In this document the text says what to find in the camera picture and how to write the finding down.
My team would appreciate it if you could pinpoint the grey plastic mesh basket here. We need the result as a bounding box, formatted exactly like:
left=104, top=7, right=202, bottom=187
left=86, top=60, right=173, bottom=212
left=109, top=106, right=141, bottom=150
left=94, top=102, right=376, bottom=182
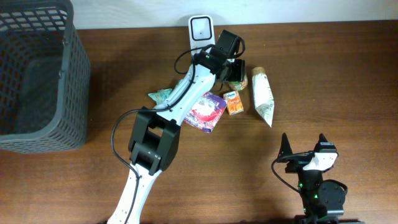
left=1, top=0, right=91, bottom=154

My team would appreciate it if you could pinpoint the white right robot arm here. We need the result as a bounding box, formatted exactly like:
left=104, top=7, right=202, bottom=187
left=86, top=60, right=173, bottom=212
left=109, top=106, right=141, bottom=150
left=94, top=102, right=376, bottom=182
left=271, top=133, right=348, bottom=223

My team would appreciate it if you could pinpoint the green lid jar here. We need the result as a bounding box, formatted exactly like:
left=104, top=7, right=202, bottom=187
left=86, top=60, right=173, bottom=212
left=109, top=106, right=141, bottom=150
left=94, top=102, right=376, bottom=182
left=228, top=75, right=248, bottom=91

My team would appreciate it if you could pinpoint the white cone-shaped pouch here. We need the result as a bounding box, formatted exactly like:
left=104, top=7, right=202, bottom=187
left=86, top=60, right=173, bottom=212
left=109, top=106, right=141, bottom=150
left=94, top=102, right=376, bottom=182
left=251, top=67, right=275, bottom=127

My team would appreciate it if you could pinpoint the red purple snack bag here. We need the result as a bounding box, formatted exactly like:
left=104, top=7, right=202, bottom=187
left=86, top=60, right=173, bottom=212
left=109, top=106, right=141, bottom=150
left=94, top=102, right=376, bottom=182
left=184, top=91, right=226, bottom=133

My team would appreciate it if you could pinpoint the white barcode scanner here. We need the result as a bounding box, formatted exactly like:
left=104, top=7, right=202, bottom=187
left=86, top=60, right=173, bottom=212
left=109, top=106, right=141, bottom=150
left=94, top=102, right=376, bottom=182
left=188, top=15, right=215, bottom=56

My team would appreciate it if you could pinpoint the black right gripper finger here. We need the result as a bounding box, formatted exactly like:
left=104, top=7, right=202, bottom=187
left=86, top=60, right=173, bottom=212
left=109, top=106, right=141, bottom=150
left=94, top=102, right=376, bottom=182
left=318, top=133, right=328, bottom=143
left=277, top=133, right=293, bottom=159

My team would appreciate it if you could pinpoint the teal small tissue pack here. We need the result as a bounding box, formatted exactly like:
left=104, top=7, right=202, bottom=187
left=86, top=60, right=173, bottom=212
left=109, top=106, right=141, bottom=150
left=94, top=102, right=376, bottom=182
left=175, top=79, right=184, bottom=89

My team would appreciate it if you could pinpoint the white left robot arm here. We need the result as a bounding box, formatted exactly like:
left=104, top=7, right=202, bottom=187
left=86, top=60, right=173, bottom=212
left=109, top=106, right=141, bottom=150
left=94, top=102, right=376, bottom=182
left=107, top=30, right=246, bottom=223

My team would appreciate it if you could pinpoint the mint green wipes pack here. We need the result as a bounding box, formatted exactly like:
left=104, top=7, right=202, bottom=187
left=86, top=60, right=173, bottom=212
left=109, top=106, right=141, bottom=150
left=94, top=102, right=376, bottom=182
left=148, top=88, right=173, bottom=105

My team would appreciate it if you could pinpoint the orange tissue pack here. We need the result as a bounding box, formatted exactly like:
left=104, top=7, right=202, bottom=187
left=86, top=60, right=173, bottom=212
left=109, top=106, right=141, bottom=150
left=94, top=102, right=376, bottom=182
left=223, top=90, right=244, bottom=115

